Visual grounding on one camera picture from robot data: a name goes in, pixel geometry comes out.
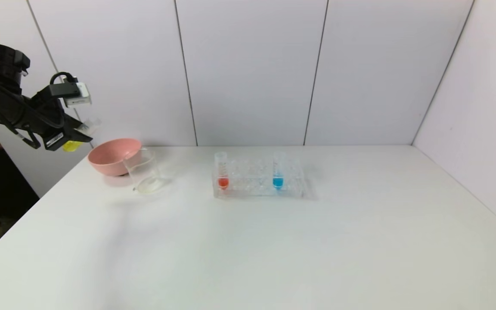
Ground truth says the pink bowl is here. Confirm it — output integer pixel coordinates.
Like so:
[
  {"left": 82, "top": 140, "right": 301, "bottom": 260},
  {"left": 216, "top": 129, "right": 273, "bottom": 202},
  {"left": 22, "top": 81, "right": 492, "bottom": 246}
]
[{"left": 87, "top": 138, "right": 143, "bottom": 177}]

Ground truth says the clear acrylic test tube rack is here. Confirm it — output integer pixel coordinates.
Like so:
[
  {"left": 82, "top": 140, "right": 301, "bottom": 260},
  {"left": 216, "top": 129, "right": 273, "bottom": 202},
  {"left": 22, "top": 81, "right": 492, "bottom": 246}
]
[{"left": 212, "top": 156, "right": 304, "bottom": 198}]

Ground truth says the test tube with blue liquid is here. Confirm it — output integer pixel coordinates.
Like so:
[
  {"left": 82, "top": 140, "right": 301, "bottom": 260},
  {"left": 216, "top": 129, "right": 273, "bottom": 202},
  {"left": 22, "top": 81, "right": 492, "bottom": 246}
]
[{"left": 273, "top": 152, "right": 285, "bottom": 190}]

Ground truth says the test tube with red liquid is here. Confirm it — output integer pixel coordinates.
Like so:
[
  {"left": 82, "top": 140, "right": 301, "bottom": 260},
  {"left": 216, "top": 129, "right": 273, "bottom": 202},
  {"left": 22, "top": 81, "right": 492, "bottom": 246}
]
[{"left": 215, "top": 152, "right": 230, "bottom": 190}]

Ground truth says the thin black cable white label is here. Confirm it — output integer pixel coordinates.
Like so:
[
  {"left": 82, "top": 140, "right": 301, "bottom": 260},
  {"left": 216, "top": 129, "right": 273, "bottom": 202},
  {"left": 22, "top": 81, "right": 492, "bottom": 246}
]
[{"left": 13, "top": 123, "right": 42, "bottom": 150}]

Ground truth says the test tube with yellow liquid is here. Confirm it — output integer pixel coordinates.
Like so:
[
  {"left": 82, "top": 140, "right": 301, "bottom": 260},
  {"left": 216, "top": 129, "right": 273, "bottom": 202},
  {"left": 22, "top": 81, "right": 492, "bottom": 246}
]
[{"left": 62, "top": 118, "right": 102, "bottom": 152}]

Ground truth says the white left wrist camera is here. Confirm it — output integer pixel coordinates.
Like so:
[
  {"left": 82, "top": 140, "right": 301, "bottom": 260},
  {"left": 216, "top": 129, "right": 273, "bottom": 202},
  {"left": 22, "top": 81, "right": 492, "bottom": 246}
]
[{"left": 50, "top": 82, "right": 92, "bottom": 107}]

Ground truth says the clear glass beaker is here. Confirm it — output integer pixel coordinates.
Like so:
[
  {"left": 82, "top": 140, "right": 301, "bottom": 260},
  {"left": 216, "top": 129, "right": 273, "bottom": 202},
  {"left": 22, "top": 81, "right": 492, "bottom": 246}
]
[{"left": 123, "top": 148, "right": 164, "bottom": 194}]

